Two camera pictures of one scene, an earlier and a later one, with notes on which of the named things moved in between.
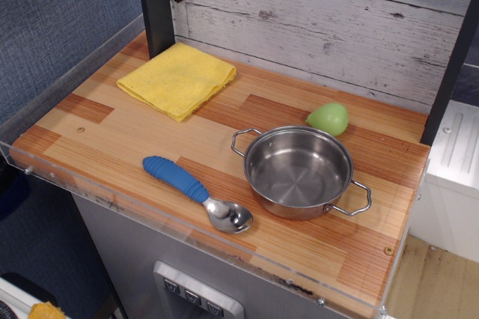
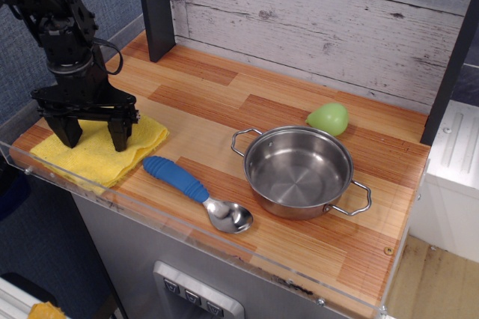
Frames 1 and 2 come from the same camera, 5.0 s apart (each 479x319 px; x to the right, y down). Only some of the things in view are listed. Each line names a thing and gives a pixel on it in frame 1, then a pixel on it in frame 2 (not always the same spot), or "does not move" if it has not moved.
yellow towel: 178,79 to 94,160
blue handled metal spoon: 226,216 does not move
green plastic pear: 331,118 does not move
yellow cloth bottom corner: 46,311 does not move
